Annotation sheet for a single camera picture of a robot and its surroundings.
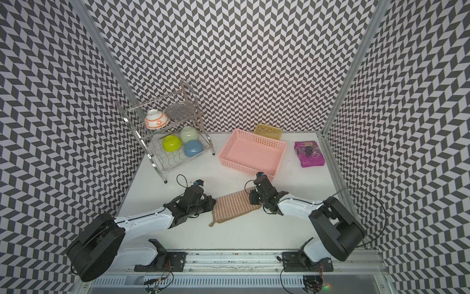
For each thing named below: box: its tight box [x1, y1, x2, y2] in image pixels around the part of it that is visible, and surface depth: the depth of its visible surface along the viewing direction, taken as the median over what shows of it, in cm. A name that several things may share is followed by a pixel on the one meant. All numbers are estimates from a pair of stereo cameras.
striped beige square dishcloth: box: [208, 187, 263, 228], surface depth 88 cm
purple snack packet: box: [293, 140, 325, 168], surface depth 104 cm
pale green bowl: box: [179, 126, 199, 143], surface depth 110 cm
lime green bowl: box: [162, 134, 182, 152], surface depth 106 cm
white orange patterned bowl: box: [144, 109, 170, 130], surface depth 84 cm
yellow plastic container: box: [253, 123, 283, 141], surface depth 122 cm
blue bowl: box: [183, 139, 204, 158], surface depth 104 cm
